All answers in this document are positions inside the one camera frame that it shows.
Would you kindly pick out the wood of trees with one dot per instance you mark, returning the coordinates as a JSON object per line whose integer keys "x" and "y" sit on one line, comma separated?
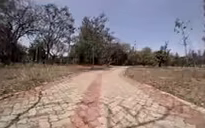
{"x": 93, "y": 43}

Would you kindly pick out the thin young tree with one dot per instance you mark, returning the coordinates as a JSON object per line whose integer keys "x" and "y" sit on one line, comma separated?
{"x": 184, "y": 36}

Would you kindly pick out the dry grass field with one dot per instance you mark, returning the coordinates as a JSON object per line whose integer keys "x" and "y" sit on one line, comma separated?
{"x": 180, "y": 80}

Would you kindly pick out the red brick path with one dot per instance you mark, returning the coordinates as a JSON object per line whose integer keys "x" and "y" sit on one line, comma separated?
{"x": 100, "y": 100}

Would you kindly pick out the dry grass with fallen leaves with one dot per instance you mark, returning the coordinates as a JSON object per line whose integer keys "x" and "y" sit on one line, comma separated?
{"x": 20, "y": 76}

